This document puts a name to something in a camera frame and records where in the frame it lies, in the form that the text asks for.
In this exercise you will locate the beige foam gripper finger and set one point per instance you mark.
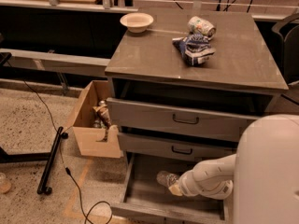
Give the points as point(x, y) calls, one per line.
point(174, 189)

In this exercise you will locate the clear plastic water bottle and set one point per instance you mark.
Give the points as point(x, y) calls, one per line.
point(167, 179)

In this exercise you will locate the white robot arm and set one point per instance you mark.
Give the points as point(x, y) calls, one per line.
point(263, 175)

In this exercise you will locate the grey bottom drawer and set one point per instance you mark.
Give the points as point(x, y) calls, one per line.
point(144, 200)

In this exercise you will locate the grey drawer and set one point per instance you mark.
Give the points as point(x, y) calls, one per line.
point(172, 149)
point(179, 120)
point(144, 200)

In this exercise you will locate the grey middle drawer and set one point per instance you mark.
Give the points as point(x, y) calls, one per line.
point(172, 149)

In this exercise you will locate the grey top drawer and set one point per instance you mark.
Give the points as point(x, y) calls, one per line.
point(179, 120)

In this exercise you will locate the grey drawer cabinet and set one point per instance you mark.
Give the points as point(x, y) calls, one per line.
point(240, 78)

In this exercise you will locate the cardboard box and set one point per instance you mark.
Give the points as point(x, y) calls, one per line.
point(93, 139)

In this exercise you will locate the items inside cardboard box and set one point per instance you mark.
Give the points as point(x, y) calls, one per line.
point(101, 117)

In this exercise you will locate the black table leg base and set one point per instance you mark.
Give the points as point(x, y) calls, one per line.
point(47, 157)

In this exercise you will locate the blue white chip bag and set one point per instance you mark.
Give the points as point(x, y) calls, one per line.
point(195, 49)

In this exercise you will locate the crushed soda can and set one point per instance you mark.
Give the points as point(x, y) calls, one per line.
point(199, 25)

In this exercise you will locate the round object on floor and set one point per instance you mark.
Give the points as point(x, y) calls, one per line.
point(5, 184)

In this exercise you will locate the white bowl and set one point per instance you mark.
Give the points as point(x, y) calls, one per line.
point(136, 22)

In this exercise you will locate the grey metal bench rail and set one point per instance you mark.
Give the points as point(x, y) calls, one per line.
point(62, 63)

